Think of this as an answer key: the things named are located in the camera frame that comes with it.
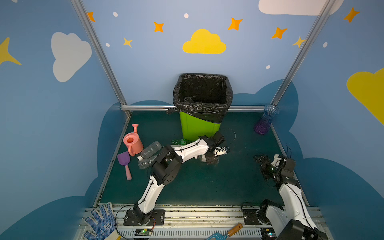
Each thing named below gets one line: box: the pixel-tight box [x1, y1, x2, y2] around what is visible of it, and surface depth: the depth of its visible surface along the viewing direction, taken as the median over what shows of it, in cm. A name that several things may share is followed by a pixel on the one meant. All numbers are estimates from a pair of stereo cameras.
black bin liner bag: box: [166, 73, 233, 124], surface depth 92 cm
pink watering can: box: [123, 124, 144, 157], surface depth 93 cm
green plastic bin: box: [179, 111, 221, 141], surface depth 90 cm
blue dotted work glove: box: [83, 202, 121, 240], surface depth 73 cm
